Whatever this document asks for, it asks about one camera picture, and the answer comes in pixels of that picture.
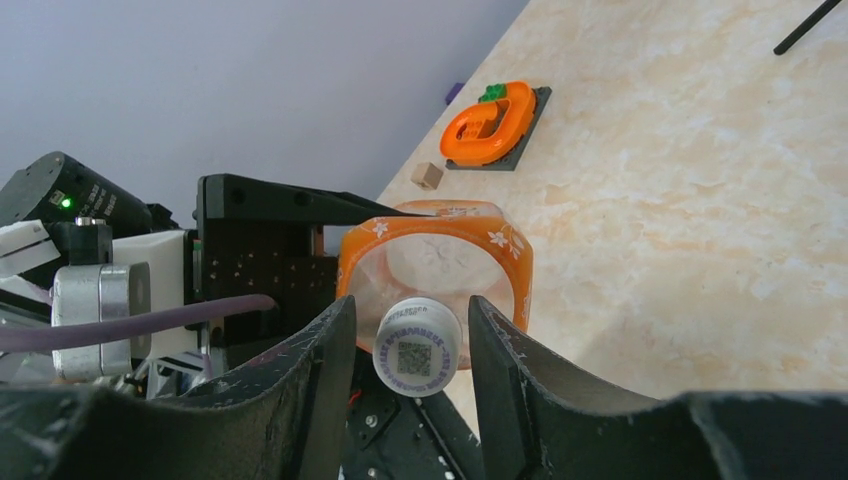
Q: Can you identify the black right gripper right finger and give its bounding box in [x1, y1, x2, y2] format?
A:
[468, 296, 847, 479]

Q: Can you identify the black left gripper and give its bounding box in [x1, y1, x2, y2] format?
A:
[195, 174, 399, 358]

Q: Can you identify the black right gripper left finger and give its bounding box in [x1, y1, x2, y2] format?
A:
[1, 296, 356, 479]

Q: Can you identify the white cap of bottle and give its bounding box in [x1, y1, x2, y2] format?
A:
[372, 297, 462, 398]

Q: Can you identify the orange tea bottle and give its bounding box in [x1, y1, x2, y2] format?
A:
[337, 200, 534, 370]

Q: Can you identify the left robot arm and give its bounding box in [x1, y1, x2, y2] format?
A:
[1, 152, 395, 373]

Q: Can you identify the small wooden cube left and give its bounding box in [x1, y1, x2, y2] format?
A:
[410, 162, 444, 191]

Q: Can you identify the black mini tripod stand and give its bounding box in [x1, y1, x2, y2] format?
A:
[772, 0, 842, 56]

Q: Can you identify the orange ring toy on plate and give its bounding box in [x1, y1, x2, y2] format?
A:
[439, 81, 552, 172]

